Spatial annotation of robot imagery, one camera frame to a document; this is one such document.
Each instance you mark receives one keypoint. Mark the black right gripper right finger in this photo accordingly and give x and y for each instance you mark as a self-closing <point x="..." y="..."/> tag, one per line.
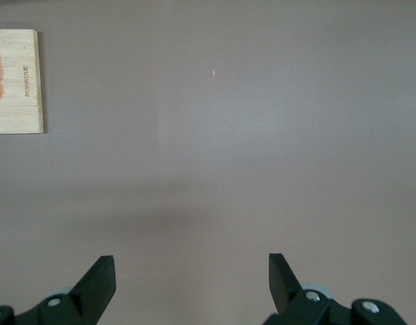
<point x="296" y="308"/>

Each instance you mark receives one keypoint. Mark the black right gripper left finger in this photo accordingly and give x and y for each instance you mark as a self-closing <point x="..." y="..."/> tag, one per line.
<point x="76" y="308"/>

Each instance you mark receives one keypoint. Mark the wooden cutting board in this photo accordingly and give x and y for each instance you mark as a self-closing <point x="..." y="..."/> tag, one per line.
<point x="21" y="108"/>

